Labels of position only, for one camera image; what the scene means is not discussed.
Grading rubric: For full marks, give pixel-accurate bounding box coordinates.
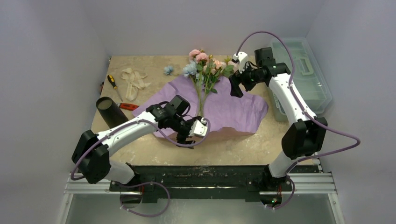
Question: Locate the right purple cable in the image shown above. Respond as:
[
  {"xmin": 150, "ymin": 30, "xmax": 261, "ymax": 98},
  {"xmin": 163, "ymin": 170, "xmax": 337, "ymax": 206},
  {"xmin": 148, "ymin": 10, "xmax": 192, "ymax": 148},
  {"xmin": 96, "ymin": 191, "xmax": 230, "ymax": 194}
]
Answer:
[{"xmin": 235, "ymin": 31, "xmax": 361, "ymax": 211}]

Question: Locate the pink rose flower stem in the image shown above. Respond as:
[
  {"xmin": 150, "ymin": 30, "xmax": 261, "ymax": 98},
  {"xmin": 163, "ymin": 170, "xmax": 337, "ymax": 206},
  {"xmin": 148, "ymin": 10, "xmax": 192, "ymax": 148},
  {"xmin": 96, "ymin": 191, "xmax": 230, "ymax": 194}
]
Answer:
[{"xmin": 189, "ymin": 49, "xmax": 209, "ymax": 116}]

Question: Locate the purple cable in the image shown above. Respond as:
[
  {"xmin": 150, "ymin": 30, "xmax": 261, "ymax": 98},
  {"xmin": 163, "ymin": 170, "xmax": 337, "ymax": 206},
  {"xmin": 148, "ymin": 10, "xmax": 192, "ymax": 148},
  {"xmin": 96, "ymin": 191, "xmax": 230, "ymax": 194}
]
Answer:
[
  {"xmin": 70, "ymin": 118, "xmax": 212, "ymax": 218},
  {"xmin": 235, "ymin": 31, "xmax": 361, "ymax": 211}
]

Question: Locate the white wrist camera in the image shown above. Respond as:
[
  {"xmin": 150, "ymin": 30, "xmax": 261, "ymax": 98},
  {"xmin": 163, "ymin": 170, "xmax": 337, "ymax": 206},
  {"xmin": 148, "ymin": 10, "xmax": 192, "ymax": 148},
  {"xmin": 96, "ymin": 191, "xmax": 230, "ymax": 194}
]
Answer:
[
  {"xmin": 189, "ymin": 118, "xmax": 208, "ymax": 138},
  {"xmin": 231, "ymin": 51, "xmax": 249, "ymax": 73}
]

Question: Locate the peach rose flower stem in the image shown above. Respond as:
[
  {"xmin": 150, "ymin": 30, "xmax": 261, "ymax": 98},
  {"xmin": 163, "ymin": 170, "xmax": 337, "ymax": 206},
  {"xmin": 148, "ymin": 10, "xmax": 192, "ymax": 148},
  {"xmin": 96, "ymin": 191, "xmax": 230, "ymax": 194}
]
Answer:
[{"xmin": 197, "ymin": 53, "xmax": 227, "ymax": 116}]

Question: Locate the loose blue flower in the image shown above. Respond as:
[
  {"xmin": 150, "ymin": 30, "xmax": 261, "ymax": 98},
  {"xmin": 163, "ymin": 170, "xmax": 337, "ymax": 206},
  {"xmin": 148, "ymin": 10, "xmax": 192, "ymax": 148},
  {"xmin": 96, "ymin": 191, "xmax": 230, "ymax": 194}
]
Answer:
[{"xmin": 163, "ymin": 65, "xmax": 174, "ymax": 76}]

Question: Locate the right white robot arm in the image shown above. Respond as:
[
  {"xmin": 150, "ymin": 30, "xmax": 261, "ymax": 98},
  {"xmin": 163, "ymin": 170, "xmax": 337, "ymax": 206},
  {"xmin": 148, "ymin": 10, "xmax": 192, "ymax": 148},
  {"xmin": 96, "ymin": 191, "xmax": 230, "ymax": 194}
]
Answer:
[{"xmin": 229, "ymin": 48, "xmax": 327, "ymax": 190}]

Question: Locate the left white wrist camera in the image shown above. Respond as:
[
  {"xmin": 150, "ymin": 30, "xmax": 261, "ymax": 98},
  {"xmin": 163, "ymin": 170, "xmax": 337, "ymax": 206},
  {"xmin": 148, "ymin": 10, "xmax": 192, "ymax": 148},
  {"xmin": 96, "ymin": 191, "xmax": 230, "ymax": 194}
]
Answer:
[{"xmin": 189, "ymin": 118, "xmax": 208, "ymax": 138}]

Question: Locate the red handled wrench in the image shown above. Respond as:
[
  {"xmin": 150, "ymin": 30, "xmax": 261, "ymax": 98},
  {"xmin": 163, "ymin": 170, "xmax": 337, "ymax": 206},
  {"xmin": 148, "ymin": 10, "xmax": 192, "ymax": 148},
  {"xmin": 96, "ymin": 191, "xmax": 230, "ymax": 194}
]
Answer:
[{"xmin": 117, "ymin": 103, "xmax": 139, "ymax": 111}]

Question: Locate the cream printed ribbon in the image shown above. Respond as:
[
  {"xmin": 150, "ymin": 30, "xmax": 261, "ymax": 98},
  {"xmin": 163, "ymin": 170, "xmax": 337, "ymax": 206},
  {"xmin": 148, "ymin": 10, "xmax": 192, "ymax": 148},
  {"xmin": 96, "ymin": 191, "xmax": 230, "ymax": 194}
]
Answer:
[{"xmin": 121, "ymin": 68, "xmax": 151, "ymax": 101}]

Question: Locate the yellow black screwdriver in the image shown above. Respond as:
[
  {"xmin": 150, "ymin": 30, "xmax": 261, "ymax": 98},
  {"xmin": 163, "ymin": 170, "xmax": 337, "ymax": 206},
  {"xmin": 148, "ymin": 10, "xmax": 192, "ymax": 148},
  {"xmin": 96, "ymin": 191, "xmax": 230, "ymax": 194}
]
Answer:
[{"xmin": 107, "ymin": 75, "xmax": 123, "ymax": 102}]

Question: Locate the green leafy flower stem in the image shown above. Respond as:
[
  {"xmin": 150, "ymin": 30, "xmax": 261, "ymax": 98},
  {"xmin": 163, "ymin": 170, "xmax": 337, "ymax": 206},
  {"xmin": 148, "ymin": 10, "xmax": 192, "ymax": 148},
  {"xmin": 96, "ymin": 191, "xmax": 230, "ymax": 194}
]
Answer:
[{"xmin": 221, "ymin": 56, "xmax": 239, "ymax": 77}]

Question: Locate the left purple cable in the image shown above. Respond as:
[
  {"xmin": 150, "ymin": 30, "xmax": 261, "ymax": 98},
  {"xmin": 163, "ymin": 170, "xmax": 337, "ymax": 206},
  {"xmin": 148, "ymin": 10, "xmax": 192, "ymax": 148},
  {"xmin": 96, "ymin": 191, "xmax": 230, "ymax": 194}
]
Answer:
[{"xmin": 70, "ymin": 118, "xmax": 212, "ymax": 218}]

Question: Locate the black cylindrical vase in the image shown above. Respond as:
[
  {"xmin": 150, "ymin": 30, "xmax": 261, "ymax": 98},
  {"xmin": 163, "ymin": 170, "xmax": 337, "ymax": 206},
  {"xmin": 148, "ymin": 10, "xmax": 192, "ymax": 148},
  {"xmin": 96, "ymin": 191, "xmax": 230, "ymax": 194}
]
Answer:
[{"xmin": 96, "ymin": 97, "xmax": 128, "ymax": 128}]

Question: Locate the clear plastic storage box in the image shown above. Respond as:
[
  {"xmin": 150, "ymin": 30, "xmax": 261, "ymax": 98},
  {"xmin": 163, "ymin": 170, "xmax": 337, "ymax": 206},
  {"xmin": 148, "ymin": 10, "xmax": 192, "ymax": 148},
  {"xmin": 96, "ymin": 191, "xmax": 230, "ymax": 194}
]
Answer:
[{"xmin": 269, "ymin": 37, "xmax": 332, "ymax": 122}]

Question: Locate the blue flower stem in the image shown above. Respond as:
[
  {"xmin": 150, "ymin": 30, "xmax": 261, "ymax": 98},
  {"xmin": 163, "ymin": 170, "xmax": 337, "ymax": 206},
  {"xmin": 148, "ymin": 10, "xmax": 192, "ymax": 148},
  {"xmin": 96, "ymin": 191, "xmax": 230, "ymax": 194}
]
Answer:
[{"xmin": 182, "ymin": 60, "xmax": 204, "ymax": 116}]

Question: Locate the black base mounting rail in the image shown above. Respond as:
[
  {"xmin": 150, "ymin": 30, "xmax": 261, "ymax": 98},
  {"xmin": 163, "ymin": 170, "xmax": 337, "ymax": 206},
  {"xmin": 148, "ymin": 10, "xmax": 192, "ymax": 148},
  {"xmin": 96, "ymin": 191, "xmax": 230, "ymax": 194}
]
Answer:
[{"xmin": 110, "ymin": 165, "xmax": 292, "ymax": 205}]

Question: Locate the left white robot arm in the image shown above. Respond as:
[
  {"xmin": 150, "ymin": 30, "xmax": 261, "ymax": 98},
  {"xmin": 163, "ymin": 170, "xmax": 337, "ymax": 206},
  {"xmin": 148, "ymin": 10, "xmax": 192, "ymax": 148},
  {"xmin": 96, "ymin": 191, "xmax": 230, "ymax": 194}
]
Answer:
[{"xmin": 71, "ymin": 95, "xmax": 207, "ymax": 191}]

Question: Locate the purple pink wrapping paper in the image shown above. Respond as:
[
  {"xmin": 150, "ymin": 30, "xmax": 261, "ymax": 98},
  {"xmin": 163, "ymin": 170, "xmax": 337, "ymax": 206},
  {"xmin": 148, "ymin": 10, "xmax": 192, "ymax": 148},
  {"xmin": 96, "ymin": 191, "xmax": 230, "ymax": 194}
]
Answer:
[{"xmin": 132, "ymin": 76, "xmax": 269, "ymax": 139}]

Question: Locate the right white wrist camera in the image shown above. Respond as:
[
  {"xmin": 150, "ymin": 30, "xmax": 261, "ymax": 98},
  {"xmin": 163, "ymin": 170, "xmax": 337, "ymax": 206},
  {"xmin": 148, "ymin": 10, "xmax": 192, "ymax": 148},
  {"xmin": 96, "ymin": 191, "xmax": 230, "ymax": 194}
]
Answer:
[{"xmin": 231, "ymin": 51, "xmax": 249, "ymax": 73}]

